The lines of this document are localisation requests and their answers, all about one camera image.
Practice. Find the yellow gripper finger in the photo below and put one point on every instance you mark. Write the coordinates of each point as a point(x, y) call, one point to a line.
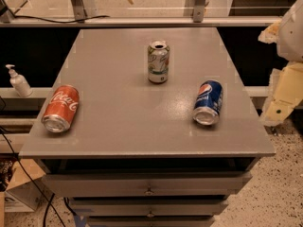
point(270, 34)
point(285, 93)

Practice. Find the blue pepsi can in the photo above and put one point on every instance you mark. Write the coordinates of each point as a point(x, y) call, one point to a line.
point(208, 103)

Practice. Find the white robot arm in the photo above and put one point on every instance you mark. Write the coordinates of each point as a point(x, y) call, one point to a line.
point(289, 45)

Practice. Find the white green soda can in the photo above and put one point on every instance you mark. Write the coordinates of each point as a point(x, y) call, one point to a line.
point(158, 61)

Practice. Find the red coca-cola can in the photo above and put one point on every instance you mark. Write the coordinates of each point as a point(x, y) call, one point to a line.
point(61, 109)

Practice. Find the top grey drawer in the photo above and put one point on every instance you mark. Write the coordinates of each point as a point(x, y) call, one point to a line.
point(146, 185)

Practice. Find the grey drawer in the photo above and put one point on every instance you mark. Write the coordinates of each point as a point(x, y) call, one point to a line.
point(148, 207)
point(151, 222)
point(146, 185)

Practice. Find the grey drawer cabinet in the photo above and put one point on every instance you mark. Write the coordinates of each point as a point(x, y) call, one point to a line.
point(126, 124)

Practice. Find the bottom grey drawer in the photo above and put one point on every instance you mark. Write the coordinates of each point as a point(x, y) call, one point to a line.
point(151, 222)

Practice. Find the middle grey drawer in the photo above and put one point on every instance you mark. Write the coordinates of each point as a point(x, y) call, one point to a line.
point(148, 207)

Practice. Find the white pump soap bottle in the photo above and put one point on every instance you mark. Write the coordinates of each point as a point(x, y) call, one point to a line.
point(19, 82)

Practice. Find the cardboard box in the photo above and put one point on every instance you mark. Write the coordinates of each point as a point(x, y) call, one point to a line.
point(23, 194)

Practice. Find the right metal bracket post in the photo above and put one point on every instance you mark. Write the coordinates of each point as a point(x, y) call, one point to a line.
point(195, 9)

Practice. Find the metal bracket post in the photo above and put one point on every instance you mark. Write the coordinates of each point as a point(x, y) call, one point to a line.
point(195, 9)
point(84, 9)

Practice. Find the left metal bracket post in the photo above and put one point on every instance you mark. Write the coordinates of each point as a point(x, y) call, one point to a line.
point(84, 9)

